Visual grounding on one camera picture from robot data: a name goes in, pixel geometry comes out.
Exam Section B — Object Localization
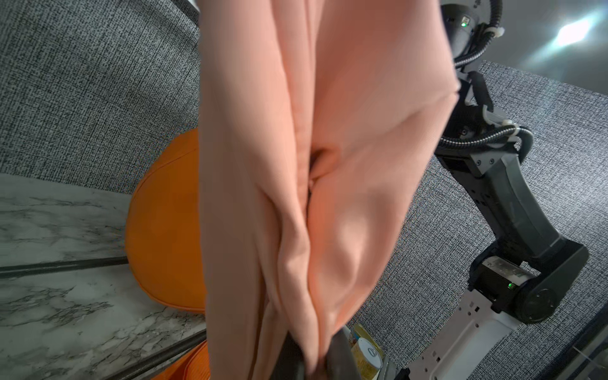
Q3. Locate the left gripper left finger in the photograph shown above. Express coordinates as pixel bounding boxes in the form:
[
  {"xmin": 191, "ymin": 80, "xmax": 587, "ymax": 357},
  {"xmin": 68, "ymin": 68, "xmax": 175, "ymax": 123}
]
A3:
[{"xmin": 270, "ymin": 333, "xmax": 307, "ymax": 380}]

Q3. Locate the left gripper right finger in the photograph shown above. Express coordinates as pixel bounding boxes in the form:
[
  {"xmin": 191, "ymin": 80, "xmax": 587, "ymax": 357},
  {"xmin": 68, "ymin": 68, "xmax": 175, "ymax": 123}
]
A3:
[{"xmin": 326, "ymin": 329, "xmax": 361, "ymax": 380}]

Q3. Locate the orange sling bag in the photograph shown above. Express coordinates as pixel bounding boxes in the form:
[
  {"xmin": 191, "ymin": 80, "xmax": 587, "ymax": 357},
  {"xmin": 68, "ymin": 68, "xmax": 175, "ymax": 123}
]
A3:
[
  {"xmin": 124, "ymin": 130, "xmax": 206, "ymax": 313},
  {"xmin": 153, "ymin": 341, "xmax": 211, "ymax": 380}
]

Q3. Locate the pink sling bag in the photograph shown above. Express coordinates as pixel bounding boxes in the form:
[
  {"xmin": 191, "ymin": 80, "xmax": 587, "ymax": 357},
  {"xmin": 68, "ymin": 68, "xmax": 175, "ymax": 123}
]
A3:
[{"xmin": 198, "ymin": 1, "xmax": 459, "ymax": 379}]

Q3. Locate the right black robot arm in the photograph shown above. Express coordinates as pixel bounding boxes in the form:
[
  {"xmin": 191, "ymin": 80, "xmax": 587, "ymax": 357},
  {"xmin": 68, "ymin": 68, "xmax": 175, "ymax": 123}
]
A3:
[{"xmin": 435, "ymin": 1, "xmax": 589, "ymax": 325}]

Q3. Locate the black garment rack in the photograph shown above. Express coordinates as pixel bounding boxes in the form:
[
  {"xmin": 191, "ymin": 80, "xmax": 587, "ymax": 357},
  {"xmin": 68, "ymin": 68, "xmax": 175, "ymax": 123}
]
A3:
[{"xmin": 1, "ymin": 257, "xmax": 207, "ymax": 379}]

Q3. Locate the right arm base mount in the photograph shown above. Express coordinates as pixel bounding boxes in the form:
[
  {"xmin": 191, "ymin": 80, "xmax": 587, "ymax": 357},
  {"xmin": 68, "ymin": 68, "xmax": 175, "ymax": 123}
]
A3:
[{"xmin": 402, "ymin": 290, "xmax": 522, "ymax": 380}]

